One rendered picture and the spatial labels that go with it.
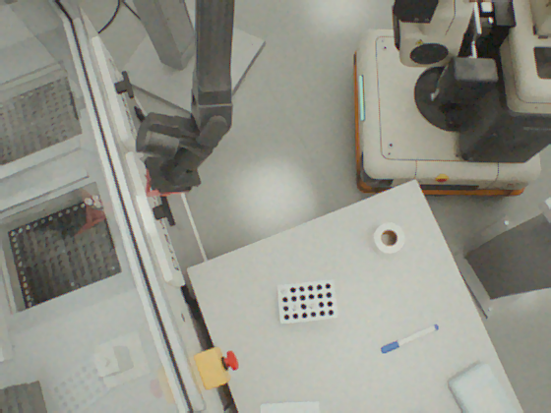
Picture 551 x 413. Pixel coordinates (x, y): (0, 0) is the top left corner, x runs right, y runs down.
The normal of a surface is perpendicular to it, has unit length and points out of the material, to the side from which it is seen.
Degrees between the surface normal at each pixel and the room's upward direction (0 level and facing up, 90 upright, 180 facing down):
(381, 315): 0
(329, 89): 0
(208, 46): 59
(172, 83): 5
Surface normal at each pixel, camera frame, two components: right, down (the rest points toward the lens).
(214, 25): 0.29, 0.65
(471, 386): -0.03, -0.25
